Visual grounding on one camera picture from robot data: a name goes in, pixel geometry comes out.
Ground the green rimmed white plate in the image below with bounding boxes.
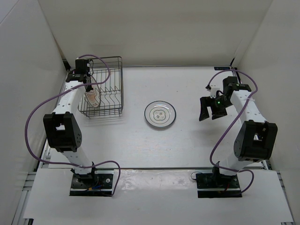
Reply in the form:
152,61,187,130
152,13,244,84
144,101,177,130

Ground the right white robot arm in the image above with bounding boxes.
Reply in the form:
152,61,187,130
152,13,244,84
199,79,278,188

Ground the orange patterned plate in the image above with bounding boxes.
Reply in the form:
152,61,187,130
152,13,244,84
85,85,101,108

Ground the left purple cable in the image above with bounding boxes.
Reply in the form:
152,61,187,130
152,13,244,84
24,54,122,197

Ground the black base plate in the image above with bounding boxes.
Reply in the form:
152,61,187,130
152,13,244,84
195,173,242,198
69,172,114,197

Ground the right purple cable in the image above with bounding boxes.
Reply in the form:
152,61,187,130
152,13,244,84
210,69,259,194

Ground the wire dish rack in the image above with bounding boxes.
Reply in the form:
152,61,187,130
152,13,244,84
78,56,124,118

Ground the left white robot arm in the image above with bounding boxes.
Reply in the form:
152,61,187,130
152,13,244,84
43,72,98,188

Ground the purple cable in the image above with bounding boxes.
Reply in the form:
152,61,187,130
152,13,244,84
24,54,122,197
210,69,259,194

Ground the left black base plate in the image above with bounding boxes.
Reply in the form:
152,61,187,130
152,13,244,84
69,172,114,197

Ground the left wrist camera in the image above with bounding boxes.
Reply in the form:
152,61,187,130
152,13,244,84
75,59,90,74

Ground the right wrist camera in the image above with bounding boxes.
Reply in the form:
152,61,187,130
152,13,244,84
205,84,222,98

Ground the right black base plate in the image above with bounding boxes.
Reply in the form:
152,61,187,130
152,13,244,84
195,173,242,198

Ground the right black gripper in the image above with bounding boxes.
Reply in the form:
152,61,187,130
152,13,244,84
199,96,233,121

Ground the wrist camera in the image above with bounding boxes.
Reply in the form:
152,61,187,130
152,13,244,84
205,84,222,98
75,59,90,74

